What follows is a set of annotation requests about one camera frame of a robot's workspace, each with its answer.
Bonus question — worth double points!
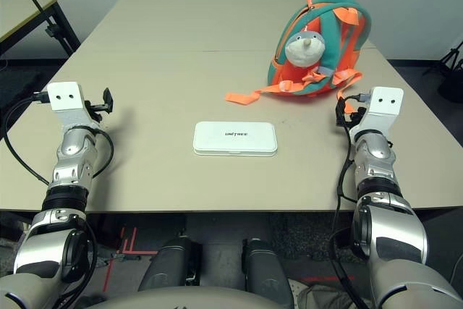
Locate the white plastic pencil case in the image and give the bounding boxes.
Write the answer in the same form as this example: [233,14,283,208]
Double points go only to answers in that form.
[192,121,279,157]

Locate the dark grey robot right leg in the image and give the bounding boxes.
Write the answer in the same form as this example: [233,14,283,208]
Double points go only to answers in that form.
[242,238,294,306]

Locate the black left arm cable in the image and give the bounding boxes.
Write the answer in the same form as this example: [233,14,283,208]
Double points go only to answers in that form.
[0,91,115,185]

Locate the grey white plush toy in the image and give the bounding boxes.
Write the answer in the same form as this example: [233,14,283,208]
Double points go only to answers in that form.
[284,31,328,69]

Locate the black tripod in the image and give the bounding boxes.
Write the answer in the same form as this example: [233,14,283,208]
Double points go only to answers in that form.
[422,41,463,82]

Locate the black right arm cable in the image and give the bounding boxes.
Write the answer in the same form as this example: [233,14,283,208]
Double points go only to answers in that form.
[327,93,370,309]

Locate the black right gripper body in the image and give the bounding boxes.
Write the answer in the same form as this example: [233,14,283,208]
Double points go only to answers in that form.
[341,104,365,129]

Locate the beige robot torso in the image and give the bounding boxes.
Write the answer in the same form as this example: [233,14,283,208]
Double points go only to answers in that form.
[82,287,290,309]

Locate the black stand pole with clamp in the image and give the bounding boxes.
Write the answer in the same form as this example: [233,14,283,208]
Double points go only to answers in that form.
[7,0,64,41]

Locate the dark grey robot leg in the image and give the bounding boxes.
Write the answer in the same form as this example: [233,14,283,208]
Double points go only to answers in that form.
[242,238,294,306]
[139,238,202,292]

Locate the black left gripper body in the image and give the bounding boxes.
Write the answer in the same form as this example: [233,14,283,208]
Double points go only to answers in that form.
[85,101,106,122]

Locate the dark grey robot left leg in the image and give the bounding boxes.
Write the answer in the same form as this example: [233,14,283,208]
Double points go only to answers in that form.
[139,238,202,292]

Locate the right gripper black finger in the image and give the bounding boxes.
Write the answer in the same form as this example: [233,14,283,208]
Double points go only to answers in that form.
[335,97,345,126]

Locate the side table with black frame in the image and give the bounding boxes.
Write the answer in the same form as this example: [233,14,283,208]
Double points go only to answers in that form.
[0,0,81,60]

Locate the teal and orange backpack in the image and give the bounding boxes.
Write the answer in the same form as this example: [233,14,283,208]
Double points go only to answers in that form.
[224,0,373,114]

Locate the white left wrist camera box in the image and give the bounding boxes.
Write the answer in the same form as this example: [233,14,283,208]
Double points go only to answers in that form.
[46,82,90,131]

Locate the black equipment bag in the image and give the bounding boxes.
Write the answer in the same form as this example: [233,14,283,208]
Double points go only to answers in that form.
[437,66,463,103]

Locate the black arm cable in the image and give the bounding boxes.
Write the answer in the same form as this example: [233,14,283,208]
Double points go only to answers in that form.
[0,91,115,185]
[327,93,370,309]

